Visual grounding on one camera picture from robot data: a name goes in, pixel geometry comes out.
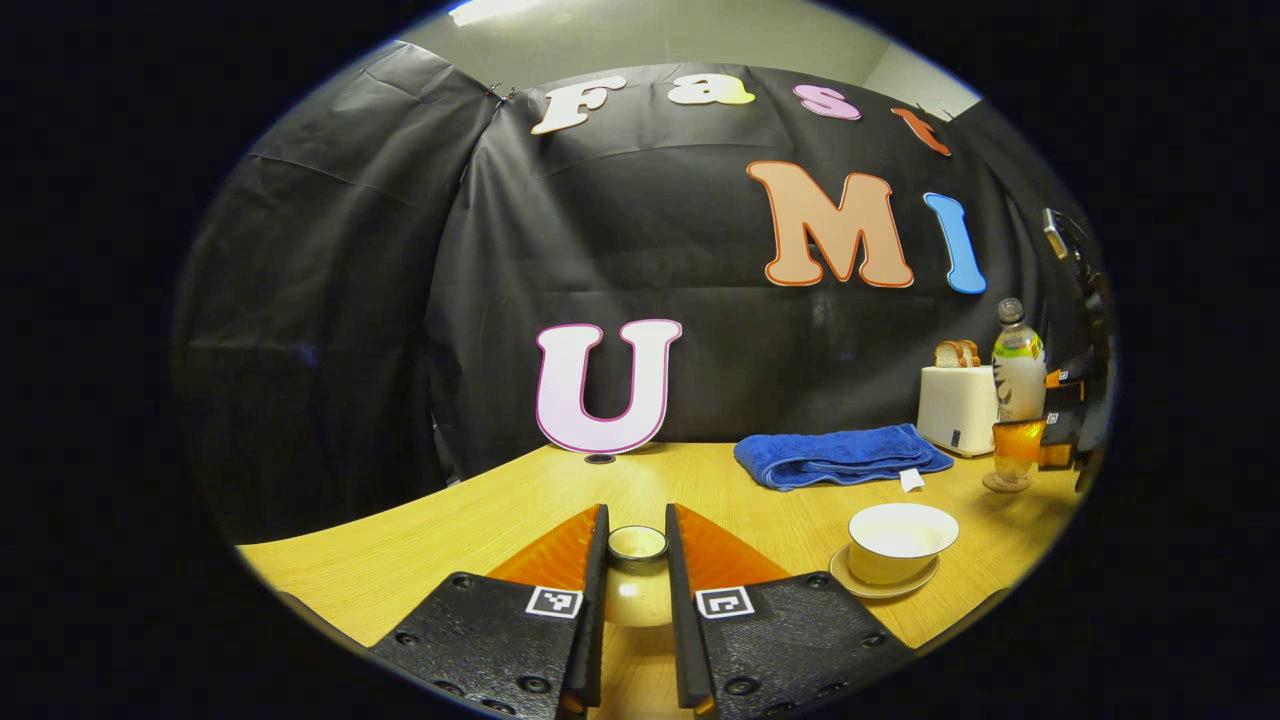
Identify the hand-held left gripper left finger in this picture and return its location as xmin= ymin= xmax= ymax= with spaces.
xmin=370 ymin=503 xmax=611 ymax=720

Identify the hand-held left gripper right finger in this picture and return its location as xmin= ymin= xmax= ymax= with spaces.
xmin=664 ymin=503 xmax=916 ymax=720

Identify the white teacup lid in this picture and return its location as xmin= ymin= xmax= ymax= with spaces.
xmin=604 ymin=525 xmax=673 ymax=629

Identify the plastic water bottle orange drink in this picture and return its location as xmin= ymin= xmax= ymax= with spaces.
xmin=990 ymin=297 xmax=1048 ymax=489

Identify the white teacup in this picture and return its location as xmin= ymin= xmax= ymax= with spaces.
xmin=848 ymin=502 xmax=961 ymax=586

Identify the white toaster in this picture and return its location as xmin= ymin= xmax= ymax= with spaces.
xmin=916 ymin=364 xmax=1001 ymax=459

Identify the white saucer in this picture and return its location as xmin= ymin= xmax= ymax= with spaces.
xmin=829 ymin=545 xmax=941 ymax=600

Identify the blue towel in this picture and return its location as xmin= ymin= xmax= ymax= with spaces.
xmin=733 ymin=423 xmax=956 ymax=494

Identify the black backdrop cloth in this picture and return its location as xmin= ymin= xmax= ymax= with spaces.
xmin=170 ymin=40 xmax=1116 ymax=546

